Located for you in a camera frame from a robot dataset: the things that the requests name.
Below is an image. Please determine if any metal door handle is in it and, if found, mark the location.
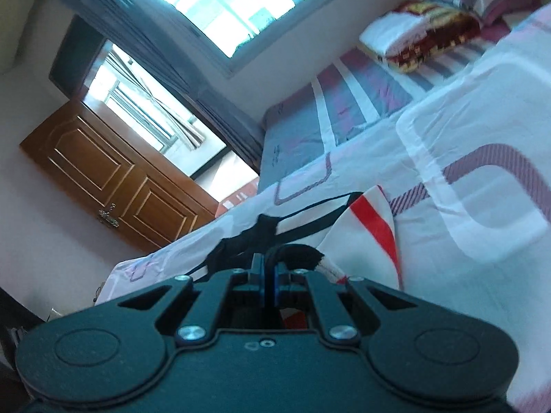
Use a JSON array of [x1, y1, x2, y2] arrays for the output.
[[98, 203, 121, 227]]

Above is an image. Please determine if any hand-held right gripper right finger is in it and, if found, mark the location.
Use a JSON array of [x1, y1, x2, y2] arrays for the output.
[[275, 263, 420, 340]]

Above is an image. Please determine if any striped knitted sweater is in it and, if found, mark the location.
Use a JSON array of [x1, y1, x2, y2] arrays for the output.
[[202, 185, 405, 325]]

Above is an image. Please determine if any red yellow white pillow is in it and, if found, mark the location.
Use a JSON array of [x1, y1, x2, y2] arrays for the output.
[[379, 1, 480, 74]]

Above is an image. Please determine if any striped grey red bed sheet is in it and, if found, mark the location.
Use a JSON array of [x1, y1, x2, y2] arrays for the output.
[[257, 21, 513, 192]]

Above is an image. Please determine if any grey curtain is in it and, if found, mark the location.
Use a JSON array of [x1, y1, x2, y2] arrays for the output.
[[52, 0, 268, 173]]

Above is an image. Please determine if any bed with patterned sheet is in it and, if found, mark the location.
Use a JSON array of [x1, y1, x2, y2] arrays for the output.
[[95, 4, 551, 413]]

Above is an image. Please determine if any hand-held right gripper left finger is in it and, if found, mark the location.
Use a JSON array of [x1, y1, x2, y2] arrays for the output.
[[118, 254, 270, 340]]

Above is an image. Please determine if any brown wooden door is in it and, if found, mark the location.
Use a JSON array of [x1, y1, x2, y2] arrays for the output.
[[19, 100, 220, 254]]

